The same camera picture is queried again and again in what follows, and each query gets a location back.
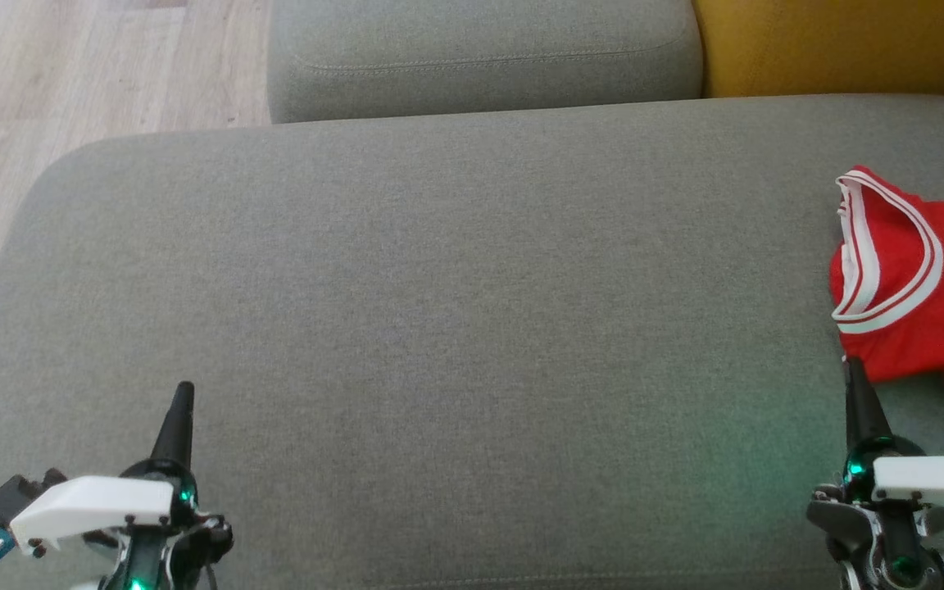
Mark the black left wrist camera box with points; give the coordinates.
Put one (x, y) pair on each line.
(13, 496)

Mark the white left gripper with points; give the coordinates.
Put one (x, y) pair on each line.
(95, 504)

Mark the grey sofa seat cushion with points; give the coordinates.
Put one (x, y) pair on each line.
(439, 328)

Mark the yellow sofa cushion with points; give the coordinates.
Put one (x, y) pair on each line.
(832, 45)

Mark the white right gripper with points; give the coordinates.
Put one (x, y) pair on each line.
(939, 479)

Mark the large grey sofa back cushion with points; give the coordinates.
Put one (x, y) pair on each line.
(480, 57)

